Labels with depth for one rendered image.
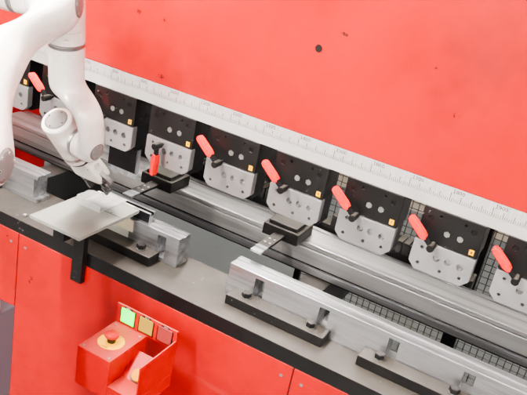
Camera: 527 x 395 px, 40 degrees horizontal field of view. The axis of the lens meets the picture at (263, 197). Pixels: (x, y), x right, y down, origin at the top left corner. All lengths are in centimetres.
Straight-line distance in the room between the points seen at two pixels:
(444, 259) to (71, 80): 100
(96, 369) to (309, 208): 69
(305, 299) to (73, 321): 76
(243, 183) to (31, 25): 70
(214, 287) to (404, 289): 55
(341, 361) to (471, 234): 48
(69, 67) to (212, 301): 74
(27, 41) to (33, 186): 93
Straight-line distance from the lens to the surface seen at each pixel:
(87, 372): 202
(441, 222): 177
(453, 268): 180
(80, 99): 189
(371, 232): 185
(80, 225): 209
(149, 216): 220
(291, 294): 201
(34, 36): 162
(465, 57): 168
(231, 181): 196
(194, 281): 213
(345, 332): 199
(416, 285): 217
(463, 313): 215
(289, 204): 190
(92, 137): 190
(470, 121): 169
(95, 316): 229
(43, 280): 238
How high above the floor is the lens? 197
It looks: 23 degrees down
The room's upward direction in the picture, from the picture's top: 12 degrees clockwise
